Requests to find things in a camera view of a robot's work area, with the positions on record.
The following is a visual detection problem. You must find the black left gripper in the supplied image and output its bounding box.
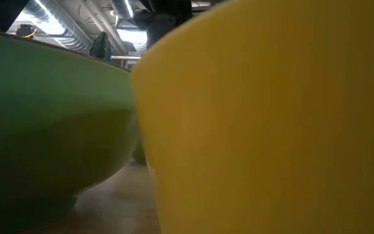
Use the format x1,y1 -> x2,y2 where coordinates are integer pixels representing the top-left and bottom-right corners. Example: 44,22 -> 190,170
134,0 -> 193,49

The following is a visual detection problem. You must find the red floral bowl green outside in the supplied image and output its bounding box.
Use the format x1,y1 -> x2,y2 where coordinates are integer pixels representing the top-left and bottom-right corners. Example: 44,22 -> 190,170
131,138 -> 148,166
0,27 -> 141,234

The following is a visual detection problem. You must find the yellow plastic mini bowl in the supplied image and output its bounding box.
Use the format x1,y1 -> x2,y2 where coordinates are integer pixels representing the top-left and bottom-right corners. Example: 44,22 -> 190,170
131,0 -> 374,234

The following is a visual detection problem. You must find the bright ceiling light panel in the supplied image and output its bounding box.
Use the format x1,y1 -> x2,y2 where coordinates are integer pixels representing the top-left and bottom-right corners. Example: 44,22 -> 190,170
117,28 -> 149,45

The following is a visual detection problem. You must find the long ceiling tube light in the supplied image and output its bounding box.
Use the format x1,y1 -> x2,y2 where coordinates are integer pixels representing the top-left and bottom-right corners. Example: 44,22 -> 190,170
110,55 -> 142,61

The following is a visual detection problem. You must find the green cactus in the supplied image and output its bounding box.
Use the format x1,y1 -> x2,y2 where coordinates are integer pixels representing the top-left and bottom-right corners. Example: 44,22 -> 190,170
88,31 -> 113,63

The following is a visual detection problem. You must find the small silver spiral duct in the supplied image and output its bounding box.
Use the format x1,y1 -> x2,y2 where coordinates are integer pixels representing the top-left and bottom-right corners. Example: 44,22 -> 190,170
110,0 -> 136,20

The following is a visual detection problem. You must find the large silver spiral duct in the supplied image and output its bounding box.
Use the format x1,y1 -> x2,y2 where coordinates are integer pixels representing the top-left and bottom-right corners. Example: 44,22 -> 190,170
14,0 -> 94,55

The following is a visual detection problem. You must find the dark ceiling fixture yellow cable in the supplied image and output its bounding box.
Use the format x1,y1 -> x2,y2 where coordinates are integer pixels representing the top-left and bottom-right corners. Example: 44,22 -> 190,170
14,23 -> 38,40

